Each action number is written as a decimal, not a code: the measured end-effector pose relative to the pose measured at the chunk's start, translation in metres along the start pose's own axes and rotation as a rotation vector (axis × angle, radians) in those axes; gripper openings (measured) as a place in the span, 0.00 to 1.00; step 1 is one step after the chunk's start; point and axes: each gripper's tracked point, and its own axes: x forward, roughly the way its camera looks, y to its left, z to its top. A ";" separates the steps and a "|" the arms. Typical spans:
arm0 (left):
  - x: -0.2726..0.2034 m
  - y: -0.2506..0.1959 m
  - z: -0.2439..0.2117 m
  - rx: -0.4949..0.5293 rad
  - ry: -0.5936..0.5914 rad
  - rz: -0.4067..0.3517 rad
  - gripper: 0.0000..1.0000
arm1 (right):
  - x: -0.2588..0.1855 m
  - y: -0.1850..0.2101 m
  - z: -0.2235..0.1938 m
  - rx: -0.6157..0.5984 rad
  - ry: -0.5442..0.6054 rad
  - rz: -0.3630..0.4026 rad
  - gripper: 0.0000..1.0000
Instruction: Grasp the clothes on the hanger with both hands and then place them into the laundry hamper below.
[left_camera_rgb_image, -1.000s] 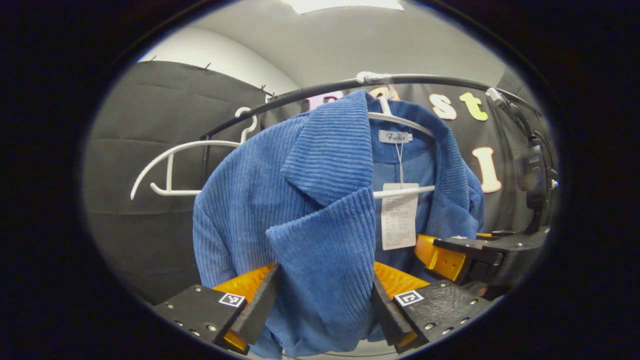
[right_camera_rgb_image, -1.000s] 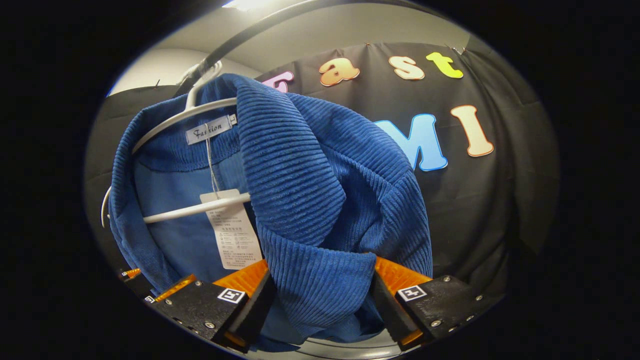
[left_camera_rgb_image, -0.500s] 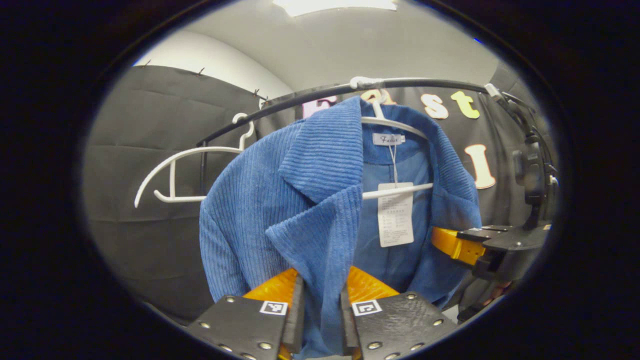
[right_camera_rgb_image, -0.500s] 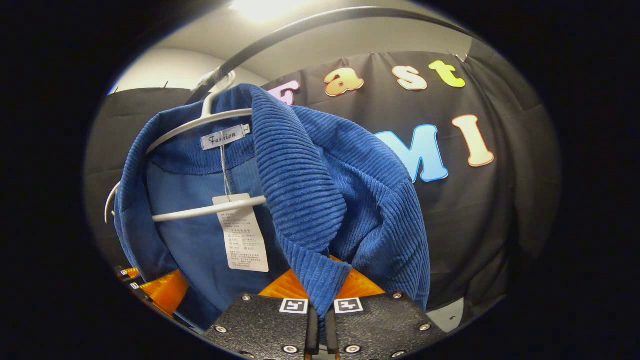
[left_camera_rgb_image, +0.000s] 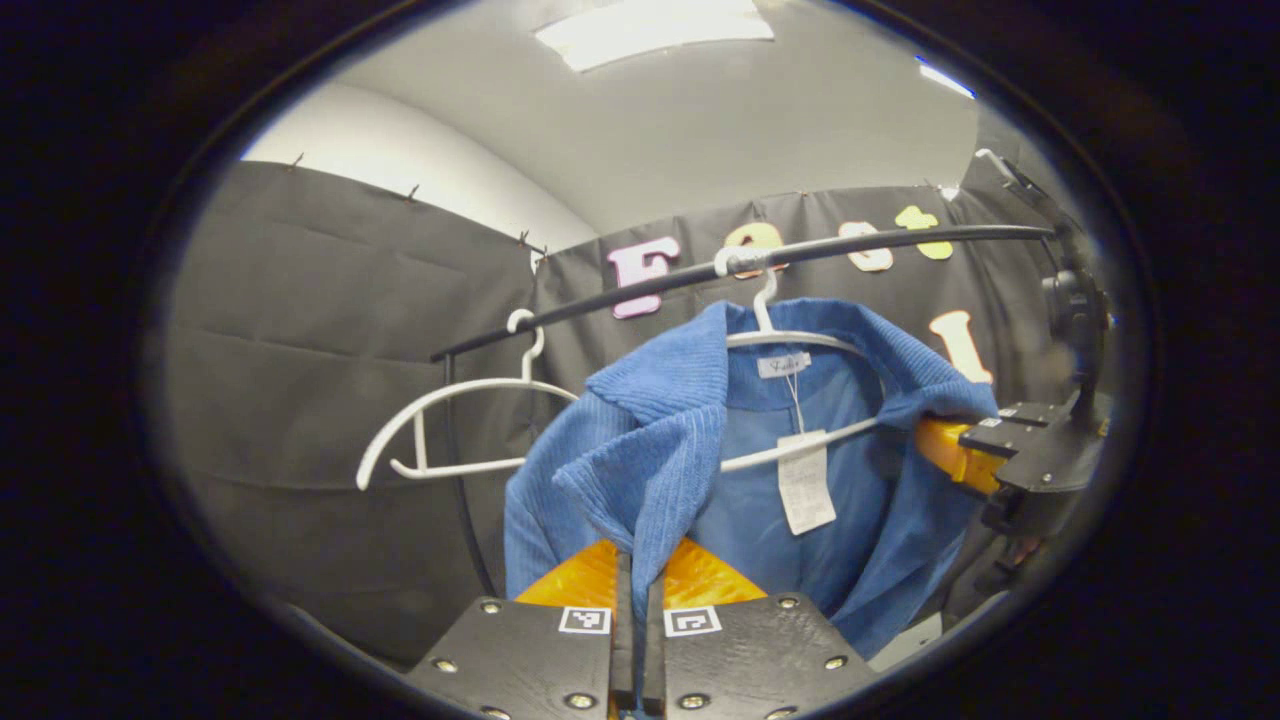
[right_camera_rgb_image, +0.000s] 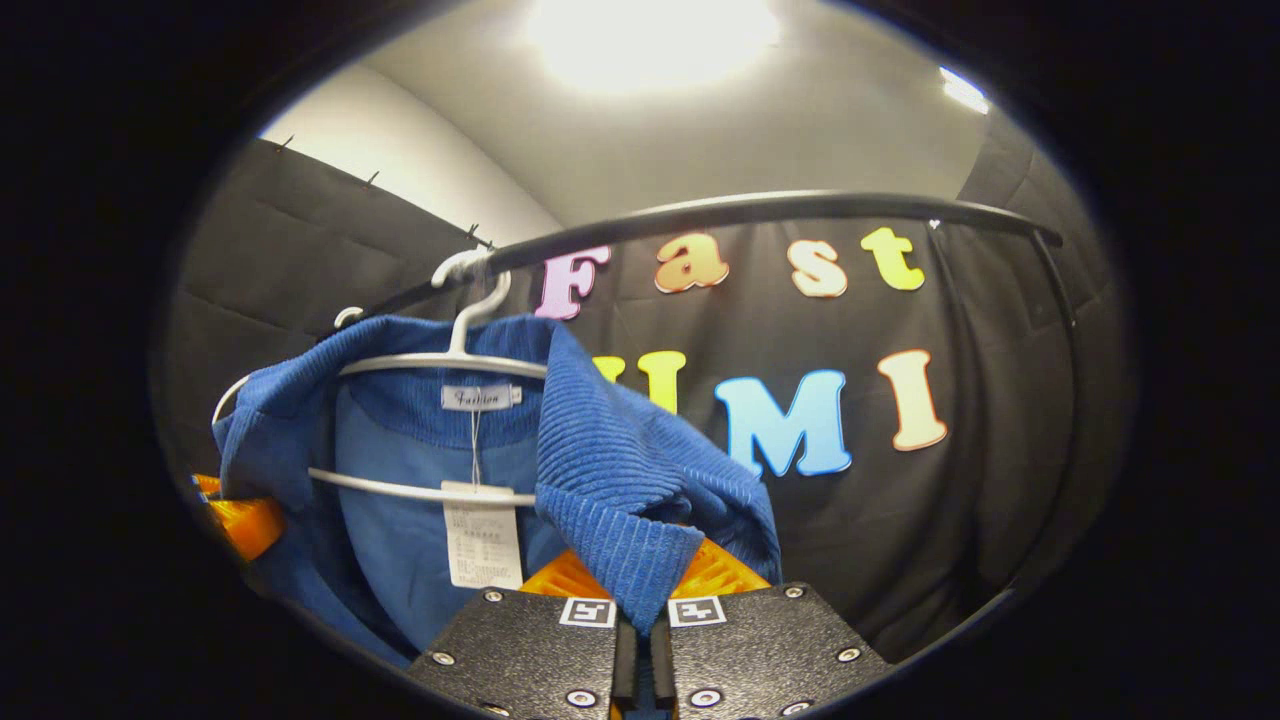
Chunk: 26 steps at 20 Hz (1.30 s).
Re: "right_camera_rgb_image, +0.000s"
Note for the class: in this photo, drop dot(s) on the ceiling light panel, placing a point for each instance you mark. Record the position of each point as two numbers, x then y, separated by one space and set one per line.
963 90
650 40

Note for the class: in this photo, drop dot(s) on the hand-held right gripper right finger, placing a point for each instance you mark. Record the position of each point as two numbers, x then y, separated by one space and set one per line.
660 670

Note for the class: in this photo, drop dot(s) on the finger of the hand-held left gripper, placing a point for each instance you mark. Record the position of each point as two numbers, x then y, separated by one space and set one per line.
250 525
207 487

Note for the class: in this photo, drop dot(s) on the black clothes rack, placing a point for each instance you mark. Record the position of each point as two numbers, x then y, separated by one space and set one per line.
760 207

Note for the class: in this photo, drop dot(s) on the white clothes hanger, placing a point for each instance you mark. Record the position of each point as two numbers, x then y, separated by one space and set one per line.
440 361
345 315

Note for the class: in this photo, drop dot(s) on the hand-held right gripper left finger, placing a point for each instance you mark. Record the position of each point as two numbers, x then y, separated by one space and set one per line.
625 670

